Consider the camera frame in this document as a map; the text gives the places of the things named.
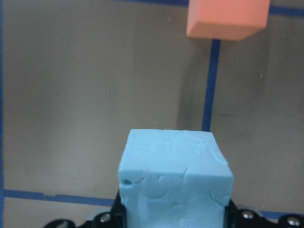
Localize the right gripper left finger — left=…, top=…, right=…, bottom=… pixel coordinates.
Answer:
left=45, top=191, right=127, bottom=228

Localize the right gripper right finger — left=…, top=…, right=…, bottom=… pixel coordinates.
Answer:
left=223, top=200, right=304, bottom=228

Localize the light blue block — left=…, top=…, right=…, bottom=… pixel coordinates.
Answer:
left=118, top=129, right=234, bottom=228

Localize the far orange block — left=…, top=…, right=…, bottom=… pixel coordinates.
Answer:
left=186, top=0, right=270, bottom=41

